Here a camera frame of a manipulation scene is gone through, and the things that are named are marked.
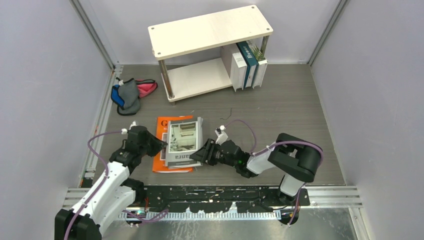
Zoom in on blue grey red cloth pile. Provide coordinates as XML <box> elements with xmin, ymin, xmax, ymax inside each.
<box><xmin>110</xmin><ymin>77</ymin><xmax>158</xmax><ymax>116</ymax></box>

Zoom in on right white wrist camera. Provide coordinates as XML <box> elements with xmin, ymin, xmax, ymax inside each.
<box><xmin>214</xmin><ymin>125</ymin><xmax>228</xmax><ymax>145</ymax></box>

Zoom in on white two-tier shelf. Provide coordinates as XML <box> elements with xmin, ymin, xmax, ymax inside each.
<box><xmin>148</xmin><ymin>5</ymin><xmax>274</xmax><ymax>104</ymax></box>

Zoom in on blue Humor book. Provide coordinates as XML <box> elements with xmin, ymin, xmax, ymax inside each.
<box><xmin>236</xmin><ymin>41</ymin><xmax>258</xmax><ymax>89</ymax></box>

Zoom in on orange book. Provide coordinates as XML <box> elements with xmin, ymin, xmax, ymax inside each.
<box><xmin>152</xmin><ymin>115</ymin><xmax>193</xmax><ymax>174</ymax></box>

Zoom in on photo magazine pages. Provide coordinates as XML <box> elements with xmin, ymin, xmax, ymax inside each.
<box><xmin>165</xmin><ymin>117</ymin><xmax>203</xmax><ymax>169</ymax></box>

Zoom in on grey white portfolio file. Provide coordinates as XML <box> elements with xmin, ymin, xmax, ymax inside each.
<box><xmin>220</xmin><ymin>43</ymin><xmax>247</xmax><ymax>92</ymax></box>

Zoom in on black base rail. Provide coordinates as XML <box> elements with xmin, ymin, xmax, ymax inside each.
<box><xmin>130</xmin><ymin>185</ymin><xmax>310</xmax><ymax>213</ymax></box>

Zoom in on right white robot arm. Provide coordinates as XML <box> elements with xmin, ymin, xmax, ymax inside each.
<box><xmin>189</xmin><ymin>133</ymin><xmax>324</xmax><ymax>206</ymax></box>

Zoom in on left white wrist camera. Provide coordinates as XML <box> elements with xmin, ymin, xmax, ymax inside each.
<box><xmin>121</xmin><ymin>120</ymin><xmax>139</xmax><ymax>135</ymax></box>

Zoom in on white Singularity book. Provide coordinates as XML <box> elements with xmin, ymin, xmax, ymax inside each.
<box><xmin>247</xmin><ymin>40</ymin><xmax>268</xmax><ymax>88</ymax></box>

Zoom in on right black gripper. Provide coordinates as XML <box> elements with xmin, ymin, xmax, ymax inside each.
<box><xmin>189</xmin><ymin>138</ymin><xmax>238</xmax><ymax>168</ymax></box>

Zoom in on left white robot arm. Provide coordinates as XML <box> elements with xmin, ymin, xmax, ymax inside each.
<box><xmin>54</xmin><ymin>122</ymin><xmax>168</xmax><ymax>240</ymax></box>

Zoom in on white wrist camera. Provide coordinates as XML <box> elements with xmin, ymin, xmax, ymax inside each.
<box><xmin>121</xmin><ymin>120</ymin><xmax>139</xmax><ymax>135</ymax></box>
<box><xmin>214</xmin><ymin>125</ymin><xmax>228</xmax><ymax>145</ymax></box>

